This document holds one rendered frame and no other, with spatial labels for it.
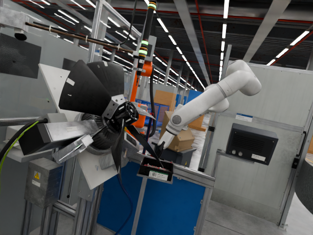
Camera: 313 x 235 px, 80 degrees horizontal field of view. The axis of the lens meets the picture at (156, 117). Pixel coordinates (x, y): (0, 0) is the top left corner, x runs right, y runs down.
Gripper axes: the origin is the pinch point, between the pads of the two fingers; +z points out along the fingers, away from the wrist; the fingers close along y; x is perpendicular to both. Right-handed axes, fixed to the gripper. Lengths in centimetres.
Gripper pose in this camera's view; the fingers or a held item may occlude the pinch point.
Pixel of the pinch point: (159, 154)
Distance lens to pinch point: 111.9
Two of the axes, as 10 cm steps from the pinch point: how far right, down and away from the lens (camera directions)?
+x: 8.2, 5.1, -2.7
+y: -3.2, 0.3, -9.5
